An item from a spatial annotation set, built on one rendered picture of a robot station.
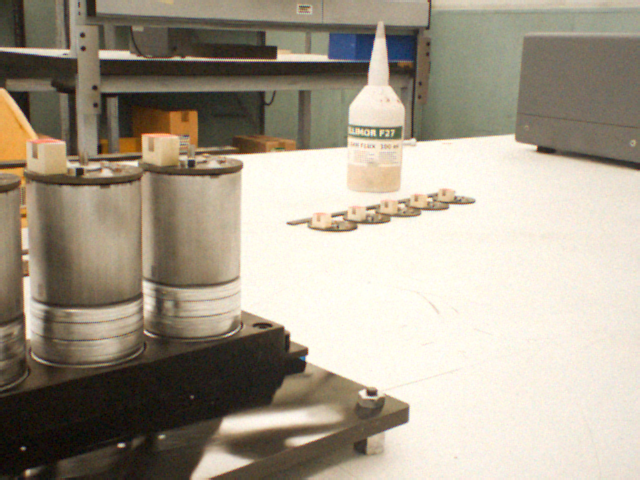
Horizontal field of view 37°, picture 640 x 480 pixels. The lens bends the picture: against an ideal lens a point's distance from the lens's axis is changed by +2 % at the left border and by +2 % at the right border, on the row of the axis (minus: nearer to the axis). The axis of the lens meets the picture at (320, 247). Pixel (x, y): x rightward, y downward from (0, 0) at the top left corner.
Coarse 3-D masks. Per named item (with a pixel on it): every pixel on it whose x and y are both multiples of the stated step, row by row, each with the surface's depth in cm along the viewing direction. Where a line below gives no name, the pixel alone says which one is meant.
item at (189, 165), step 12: (180, 156) 24; (204, 156) 23; (216, 156) 24; (144, 168) 22; (156, 168) 22; (168, 168) 22; (180, 168) 22; (192, 168) 22; (204, 168) 22; (216, 168) 22; (228, 168) 22; (240, 168) 23
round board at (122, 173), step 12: (24, 168) 21; (72, 168) 20; (84, 168) 20; (108, 168) 21; (120, 168) 21; (132, 168) 21; (48, 180) 20; (60, 180) 20; (72, 180) 20; (84, 180) 20; (96, 180) 20; (108, 180) 20; (120, 180) 20
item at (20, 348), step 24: (0, 192) 19; (0, 216) 19; (0, 240) 19; (0, 264) 19; (0, 288) 19; (24, 288) 20; (0, 312) 19; (24, 312) 20; (0, 336) 19; (24, 336) 20; (0, 360) 19; (24, 360) 20; (0, 384) 19
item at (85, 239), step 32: (32, 192) 20; (64, 192) 20; (96, 192) 20; (128, 192) 20; (32, 224) 20; (64, 224) 20; (96, 224) 20; (128, 224) 21; (32, 256) 21; (64, 256) 20; (96, 256) 20; (128, 256) 21; (32, 288) 21; (64, 288) 20; (96, 288) 20; (128, 288) 21; (32, 320) 21; (64, 320) 20; (96, 320) 21; (128, 320) 21; (32, 352) 21; (64, 352) 21; (96, 352) 21; (128, 352) 21
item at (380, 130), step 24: (384, 48) 57; (384, 72) 57; (360, 96) 57; (384, 96) 56; (360, 120) 57; (384, 120) 56; (360, 144) 57; (384, 144) 57; (360, 168) 57; (384, 168) 57
